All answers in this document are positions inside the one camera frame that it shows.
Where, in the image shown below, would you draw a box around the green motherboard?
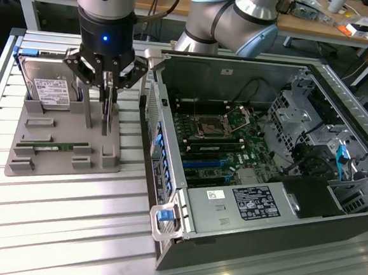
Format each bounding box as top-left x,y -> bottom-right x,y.
167,100 -> 286,195

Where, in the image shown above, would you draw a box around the grey power supply unit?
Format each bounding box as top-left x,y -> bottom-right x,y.
182,175 -> 297,243

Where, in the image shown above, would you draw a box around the grey parts rack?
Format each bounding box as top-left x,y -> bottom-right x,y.
3,76 -> 128,186

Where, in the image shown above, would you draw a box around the silver chipset heatsink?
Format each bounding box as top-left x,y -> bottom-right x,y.
235,166 -> 263,187

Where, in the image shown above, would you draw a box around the blue case latch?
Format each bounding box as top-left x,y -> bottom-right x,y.
156,209 -> 174,223

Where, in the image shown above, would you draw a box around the metal socket cover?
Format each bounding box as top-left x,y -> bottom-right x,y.
221,104 -> 255,136

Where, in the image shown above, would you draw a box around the white cup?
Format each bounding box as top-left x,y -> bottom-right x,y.
327,0 -> 346,15

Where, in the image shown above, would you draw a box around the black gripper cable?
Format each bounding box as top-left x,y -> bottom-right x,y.
134,0 -> 184,26

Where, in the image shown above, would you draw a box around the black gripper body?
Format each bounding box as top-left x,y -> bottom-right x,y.
72,7 -> 140,77

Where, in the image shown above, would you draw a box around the silver disk bay cage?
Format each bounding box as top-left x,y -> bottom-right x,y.
263,86 -> 323,162

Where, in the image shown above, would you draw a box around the green RAM stick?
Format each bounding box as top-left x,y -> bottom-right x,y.
19,139 -> 88,154

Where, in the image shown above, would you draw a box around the installed black RAM sticks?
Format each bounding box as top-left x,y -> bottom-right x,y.
185,133 -> 247,155

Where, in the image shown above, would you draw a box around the black looped wire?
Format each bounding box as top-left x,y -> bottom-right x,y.
236,77 -> 279,113

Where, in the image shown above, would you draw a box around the blue wire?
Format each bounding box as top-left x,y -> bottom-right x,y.
334,144 -> 350,182

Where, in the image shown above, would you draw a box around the hard disk in blue carrier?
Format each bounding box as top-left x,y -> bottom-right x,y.
8,46 -> 89,114

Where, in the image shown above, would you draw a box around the graphics card with fan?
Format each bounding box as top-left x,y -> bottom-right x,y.
100,71 -> 122,138

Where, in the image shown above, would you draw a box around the blue expansion slot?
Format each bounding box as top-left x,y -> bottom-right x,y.
181,156 -> 228,173

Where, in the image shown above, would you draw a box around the black fan shroud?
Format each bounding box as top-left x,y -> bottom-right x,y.
265,174 -> 350,224

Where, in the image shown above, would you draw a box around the cluttered wooden desk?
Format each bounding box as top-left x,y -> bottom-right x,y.
273,0 -> 368,90

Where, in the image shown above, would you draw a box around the open black PC case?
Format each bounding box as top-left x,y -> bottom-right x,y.
125,46 -> 368,275

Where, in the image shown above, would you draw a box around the CPU socket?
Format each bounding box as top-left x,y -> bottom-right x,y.
195,112 -> 227,140

